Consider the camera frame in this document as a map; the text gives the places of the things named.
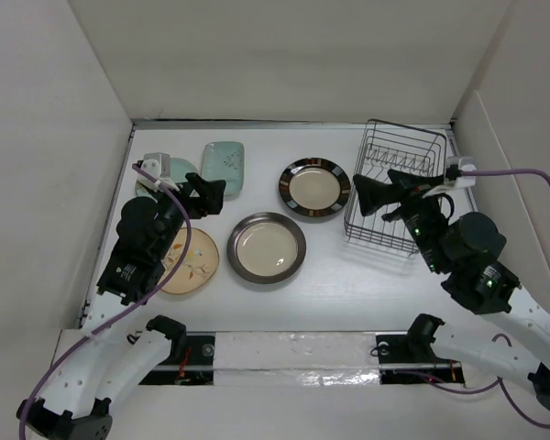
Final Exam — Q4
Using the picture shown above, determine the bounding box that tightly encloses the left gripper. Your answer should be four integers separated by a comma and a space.
149, 172, 224, 259

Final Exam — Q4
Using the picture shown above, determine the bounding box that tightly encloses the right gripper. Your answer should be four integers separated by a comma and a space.
348, 168, 446, 271

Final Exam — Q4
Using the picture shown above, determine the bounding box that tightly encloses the teal rectangular divided plate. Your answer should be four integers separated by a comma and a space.
201, 141, 245, 197

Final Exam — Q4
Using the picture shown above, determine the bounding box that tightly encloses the grey rim cream plate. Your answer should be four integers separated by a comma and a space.
226, 212, 307, 285

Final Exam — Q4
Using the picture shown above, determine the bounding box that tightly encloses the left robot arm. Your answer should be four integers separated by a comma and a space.
16, 165, 226, 439

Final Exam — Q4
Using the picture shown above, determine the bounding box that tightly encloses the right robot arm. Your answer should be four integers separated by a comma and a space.
353, 165, 550, 412

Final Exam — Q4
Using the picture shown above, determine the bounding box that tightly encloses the teal round flower plate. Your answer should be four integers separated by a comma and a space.
135, 157, 198, 198

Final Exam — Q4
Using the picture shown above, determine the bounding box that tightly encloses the tan round bird plate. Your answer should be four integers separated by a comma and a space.
161, 227, 220, 295

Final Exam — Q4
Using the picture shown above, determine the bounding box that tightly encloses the striped rim round plate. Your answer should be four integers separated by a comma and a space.
278, 157, 351, 218

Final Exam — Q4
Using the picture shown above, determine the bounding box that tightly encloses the foil tape strip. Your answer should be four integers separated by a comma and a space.
213, 332, 380, 388

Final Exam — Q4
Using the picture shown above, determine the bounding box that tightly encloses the wire dish rack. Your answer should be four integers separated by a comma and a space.
344, 118, 448, 256

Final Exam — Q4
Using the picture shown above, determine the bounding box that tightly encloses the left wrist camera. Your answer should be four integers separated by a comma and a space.
137, 152, 178, 193

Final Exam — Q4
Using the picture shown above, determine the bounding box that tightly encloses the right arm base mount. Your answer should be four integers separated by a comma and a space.
369, 333, 465, 385

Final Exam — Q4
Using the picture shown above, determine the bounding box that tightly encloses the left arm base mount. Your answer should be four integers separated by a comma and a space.
140, 333, 215, 386

